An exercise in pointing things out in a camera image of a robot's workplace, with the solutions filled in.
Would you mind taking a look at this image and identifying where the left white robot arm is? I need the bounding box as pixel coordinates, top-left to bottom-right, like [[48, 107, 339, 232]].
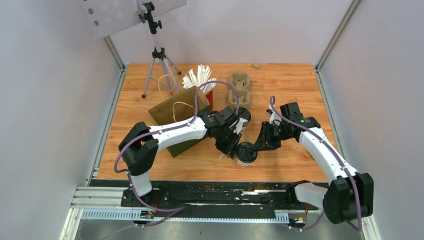
[[118, 106, 252, 207]]

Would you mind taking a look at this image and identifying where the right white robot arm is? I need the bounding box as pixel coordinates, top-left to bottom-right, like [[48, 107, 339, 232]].
[[237, 102, 374, 224]]

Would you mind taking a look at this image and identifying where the silver camera tripod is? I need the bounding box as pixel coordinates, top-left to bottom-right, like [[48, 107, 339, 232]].
[[136, 0, 182, 99]]

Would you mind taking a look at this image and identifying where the purple cable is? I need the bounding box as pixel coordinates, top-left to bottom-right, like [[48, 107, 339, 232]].
[[268, 95, 364, 232], [113, 80, 241, 213]]

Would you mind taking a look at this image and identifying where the white perforated panel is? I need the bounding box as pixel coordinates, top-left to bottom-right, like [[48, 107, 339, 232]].
[[78, 0, 187, 41]]

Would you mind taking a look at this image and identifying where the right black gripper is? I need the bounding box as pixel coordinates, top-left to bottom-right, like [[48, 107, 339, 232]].
[[251, 121, 293, 152]]

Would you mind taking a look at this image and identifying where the white wrapped straws bundle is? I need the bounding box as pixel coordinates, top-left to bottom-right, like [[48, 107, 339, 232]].
[[182, 64, 217, 96]]

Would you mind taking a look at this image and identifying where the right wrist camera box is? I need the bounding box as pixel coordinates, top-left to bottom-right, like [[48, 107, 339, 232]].
[[266, 108, 282, 126]]

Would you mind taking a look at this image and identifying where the cardboard cup carrier tray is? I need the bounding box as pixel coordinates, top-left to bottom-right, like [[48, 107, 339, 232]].
[[229, 71, 251, 108]]

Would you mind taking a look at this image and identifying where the red straw holder cup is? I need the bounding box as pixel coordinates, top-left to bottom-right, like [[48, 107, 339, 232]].
[[205, 90, 214, 110]]

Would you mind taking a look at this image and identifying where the green paper bag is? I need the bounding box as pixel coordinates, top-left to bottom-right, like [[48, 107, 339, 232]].
[[148, 80, 211, 158]]

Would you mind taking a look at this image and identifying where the black plastic cup lid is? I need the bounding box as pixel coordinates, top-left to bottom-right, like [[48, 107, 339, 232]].
[[235, 141, 258, 163]]

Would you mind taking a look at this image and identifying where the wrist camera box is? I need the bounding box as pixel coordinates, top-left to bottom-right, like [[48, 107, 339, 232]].
[[266, 108, 282, 126], [233, 118, 245, 134]]

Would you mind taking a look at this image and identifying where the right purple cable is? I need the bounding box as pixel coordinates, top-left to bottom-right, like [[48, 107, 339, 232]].
[[268, 95, 364, 232]]

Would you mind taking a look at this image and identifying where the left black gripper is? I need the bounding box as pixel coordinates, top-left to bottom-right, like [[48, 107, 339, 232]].
[[216, 127, 244, 161]]

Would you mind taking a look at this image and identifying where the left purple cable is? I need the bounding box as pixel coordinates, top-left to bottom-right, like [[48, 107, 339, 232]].
[[113, 80, 241, 213]]

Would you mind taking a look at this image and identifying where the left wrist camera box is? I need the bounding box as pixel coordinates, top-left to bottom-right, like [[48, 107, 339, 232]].
[[233, 118, 245, 134]]

